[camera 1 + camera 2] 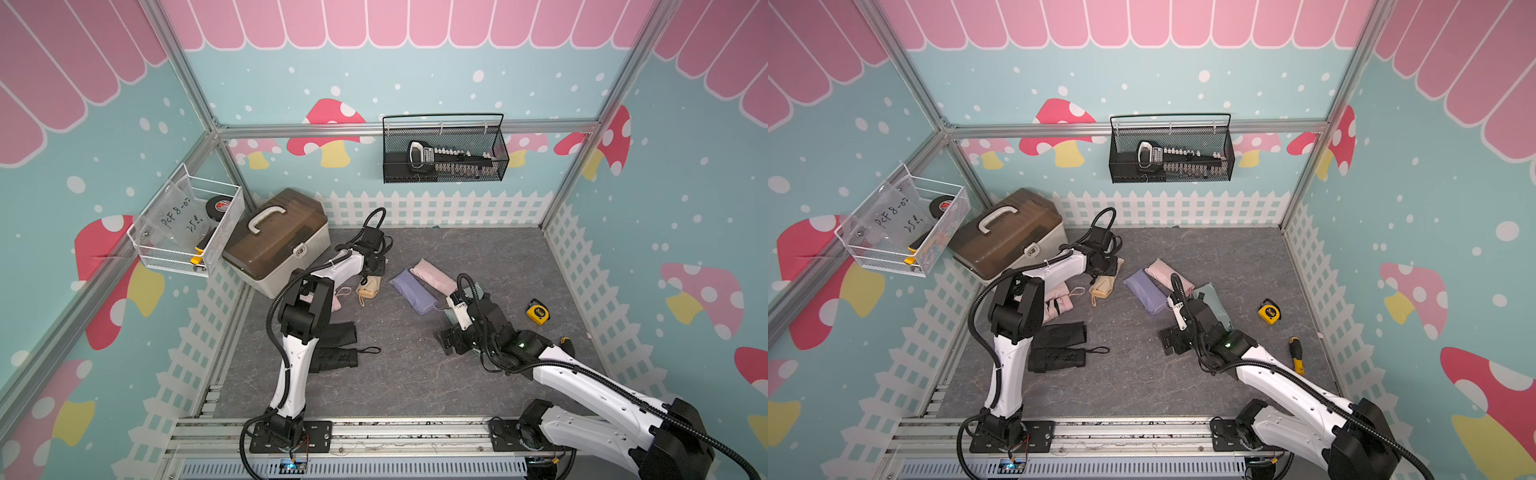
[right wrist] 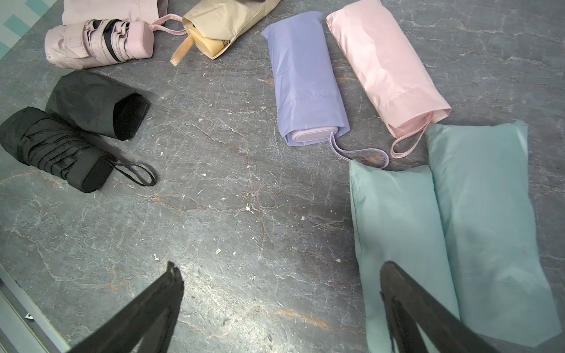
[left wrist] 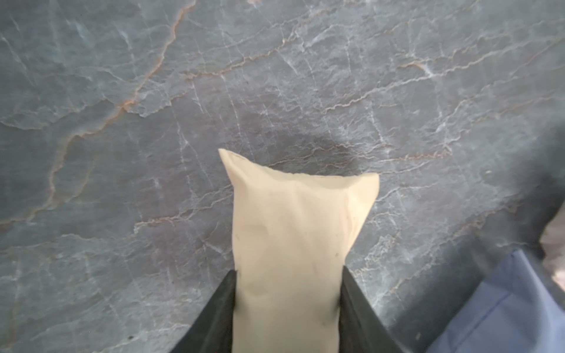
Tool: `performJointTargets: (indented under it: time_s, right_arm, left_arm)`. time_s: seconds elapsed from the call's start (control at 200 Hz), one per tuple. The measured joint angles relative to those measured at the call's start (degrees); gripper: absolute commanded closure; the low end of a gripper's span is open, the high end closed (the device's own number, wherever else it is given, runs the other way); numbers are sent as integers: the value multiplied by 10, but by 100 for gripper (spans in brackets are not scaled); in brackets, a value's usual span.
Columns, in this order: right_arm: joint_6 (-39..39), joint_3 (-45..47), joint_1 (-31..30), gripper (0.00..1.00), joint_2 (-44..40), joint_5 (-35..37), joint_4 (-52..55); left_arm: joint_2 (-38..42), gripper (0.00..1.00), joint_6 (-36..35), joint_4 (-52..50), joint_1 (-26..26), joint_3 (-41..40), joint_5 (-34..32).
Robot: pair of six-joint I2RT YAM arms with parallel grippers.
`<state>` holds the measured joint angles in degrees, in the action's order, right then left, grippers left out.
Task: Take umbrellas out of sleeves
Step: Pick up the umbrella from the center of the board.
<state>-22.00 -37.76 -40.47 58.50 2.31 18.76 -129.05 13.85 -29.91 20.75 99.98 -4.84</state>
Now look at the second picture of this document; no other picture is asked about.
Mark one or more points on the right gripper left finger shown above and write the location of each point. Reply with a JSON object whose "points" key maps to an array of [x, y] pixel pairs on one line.
{"points": [[146, 324]]}

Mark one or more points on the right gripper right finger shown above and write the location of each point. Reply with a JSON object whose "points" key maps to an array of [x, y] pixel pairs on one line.
{"points": [[412, 312]]}

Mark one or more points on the black umbrella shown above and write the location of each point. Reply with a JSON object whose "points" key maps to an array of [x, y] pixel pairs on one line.
{"points": [[44, 141]]}

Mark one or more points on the black umbrella sleeve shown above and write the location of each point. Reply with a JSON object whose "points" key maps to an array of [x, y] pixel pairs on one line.
{"points": [[98, 104]]}

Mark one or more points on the light pink umbrella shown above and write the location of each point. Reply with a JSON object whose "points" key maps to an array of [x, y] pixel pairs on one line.
{"points": [[96, 43]]}

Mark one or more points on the light pink umbrella sleeve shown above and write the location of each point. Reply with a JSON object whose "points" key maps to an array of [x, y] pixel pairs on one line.
{"points": [[76, 11]]}

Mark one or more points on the mint sleeved umbrella left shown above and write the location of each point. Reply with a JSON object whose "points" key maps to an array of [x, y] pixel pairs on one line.
{"points": [[396, 218]]}

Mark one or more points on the mint sleeved umbrella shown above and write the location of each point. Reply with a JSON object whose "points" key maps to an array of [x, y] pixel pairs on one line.
{"points": [[396, 218], [480, 175]]}

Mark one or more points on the mint sleeved umbrella right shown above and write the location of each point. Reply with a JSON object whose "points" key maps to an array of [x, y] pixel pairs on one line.
{"points": [[480, 175]]}

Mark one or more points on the pink sleeved umbrella rear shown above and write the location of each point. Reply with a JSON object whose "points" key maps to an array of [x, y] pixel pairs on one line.
{"points": [[387, 66]]}

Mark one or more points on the purple sleeved umbrella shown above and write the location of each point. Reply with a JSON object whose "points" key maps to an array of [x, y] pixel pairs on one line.
{"points": [[310, 109]]}

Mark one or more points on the beige sleeved umbrella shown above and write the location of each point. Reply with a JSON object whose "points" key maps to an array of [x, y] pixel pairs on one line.
{"points": [[214, 25]]}

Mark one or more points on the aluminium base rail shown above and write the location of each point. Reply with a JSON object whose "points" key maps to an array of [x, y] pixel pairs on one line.
{"points": [[24, 328]]}

